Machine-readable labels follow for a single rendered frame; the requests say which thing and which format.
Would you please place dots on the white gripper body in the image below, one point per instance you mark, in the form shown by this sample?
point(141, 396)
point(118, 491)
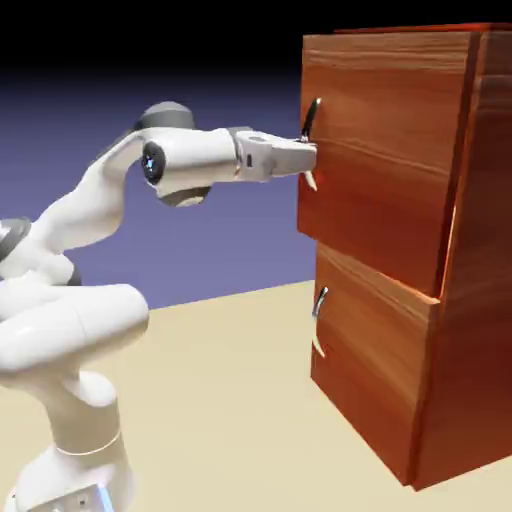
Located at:
point(294, 158)

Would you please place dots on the large wooden cabinet door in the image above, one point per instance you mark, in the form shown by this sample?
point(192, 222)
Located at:
point(384, 160)

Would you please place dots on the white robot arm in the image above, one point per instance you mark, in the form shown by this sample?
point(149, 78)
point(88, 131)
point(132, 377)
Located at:
point(92, 192)

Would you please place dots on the small wooden cabinet door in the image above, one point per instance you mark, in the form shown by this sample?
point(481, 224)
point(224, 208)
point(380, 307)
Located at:
point(372, 352)

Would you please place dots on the reddish wooden cabinet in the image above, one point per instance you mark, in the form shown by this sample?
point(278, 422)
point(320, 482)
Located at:
point(476, 280)

